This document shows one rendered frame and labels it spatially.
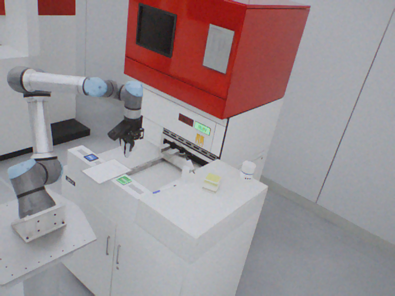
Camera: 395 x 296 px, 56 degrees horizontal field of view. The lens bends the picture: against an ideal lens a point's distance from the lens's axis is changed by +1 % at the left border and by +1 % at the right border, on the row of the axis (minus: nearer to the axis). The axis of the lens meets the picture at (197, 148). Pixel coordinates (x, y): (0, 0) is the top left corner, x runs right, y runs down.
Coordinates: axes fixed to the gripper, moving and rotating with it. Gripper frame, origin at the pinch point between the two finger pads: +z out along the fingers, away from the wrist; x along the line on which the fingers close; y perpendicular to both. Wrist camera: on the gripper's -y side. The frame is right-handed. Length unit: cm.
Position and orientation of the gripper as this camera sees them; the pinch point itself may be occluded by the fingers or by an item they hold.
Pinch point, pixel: (124, 155)
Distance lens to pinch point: 174.3
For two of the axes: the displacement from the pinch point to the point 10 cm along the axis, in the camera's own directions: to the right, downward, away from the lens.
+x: -7.6, -4.1, 5.0
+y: 6.3, -2.7, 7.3
